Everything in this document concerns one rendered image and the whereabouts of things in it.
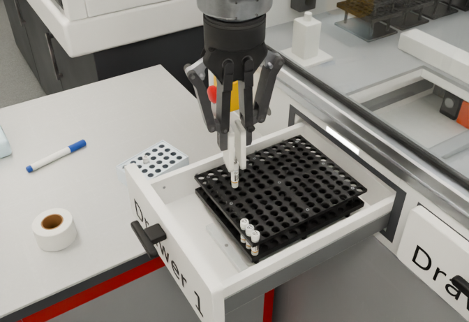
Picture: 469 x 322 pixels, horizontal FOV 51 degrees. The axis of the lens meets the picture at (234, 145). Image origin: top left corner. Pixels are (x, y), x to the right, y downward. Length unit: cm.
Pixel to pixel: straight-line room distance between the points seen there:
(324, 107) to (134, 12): 76
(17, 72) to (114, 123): 205
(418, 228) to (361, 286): 26
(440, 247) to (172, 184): 43
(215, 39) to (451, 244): 42
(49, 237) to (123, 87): 56
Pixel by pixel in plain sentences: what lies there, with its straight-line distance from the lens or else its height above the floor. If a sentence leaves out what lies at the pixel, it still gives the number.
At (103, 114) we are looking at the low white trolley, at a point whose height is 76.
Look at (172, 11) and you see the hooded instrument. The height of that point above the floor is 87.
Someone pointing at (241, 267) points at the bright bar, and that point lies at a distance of 76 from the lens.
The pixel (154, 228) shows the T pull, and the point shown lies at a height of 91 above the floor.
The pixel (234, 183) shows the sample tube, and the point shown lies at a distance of 74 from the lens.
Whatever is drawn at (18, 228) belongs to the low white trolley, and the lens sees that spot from 101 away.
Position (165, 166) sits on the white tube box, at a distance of 102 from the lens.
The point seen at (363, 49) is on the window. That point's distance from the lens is 79.
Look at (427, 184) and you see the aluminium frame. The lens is 76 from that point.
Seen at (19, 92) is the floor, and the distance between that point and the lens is 302.
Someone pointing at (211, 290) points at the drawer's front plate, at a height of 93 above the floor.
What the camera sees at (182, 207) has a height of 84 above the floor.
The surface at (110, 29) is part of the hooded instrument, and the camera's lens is 145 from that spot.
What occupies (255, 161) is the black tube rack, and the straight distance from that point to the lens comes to 85.
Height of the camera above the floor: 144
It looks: 38 degrees down
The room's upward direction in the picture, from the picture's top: straight up
